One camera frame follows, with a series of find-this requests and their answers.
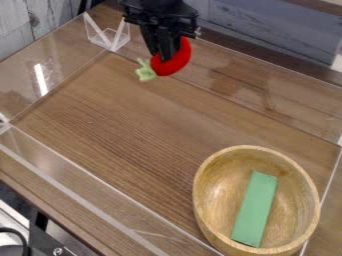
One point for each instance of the red plush strawberry toy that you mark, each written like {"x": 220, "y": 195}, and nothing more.
{"x": 156, "y": 67}

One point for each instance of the wooden oval bowl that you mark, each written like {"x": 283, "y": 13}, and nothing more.
{"x": 218, "y": 191}

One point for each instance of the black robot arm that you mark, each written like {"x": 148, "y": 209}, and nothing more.
{"x": 166, "y": 21}

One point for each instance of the green rectangular block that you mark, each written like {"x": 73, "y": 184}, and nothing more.
{"x": 255, "y": 211}

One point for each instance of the clear acrylic corner bracket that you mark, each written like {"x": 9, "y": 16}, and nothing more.
{"x": 112, "y": 39}

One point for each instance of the black table leg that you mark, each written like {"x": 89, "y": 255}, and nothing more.
{"x": 38, "y": 225}

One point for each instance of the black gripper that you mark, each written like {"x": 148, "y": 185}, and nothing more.
{"x": 173, "y": 16}

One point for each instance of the clear acrylic barrier panel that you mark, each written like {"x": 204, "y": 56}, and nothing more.
{"x": 117, "y": 174}

